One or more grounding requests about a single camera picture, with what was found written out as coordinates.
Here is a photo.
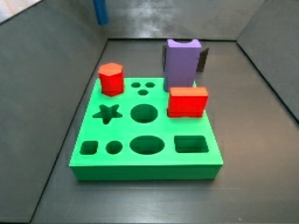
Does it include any red hexagonal prism block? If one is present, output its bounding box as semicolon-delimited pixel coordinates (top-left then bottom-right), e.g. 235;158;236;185
97;63;124;96

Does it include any purple tall notched block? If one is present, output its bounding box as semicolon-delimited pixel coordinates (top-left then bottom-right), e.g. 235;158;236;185
164;39;201;92

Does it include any green shape sorter board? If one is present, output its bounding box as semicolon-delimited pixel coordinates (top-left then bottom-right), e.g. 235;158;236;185
69;78;223;181

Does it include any red rectangular block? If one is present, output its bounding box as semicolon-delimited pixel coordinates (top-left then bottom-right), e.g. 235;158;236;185
166;87;209;117

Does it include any blue oval cylinder block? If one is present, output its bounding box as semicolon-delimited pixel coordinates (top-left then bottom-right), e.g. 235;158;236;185
93;0;108;25

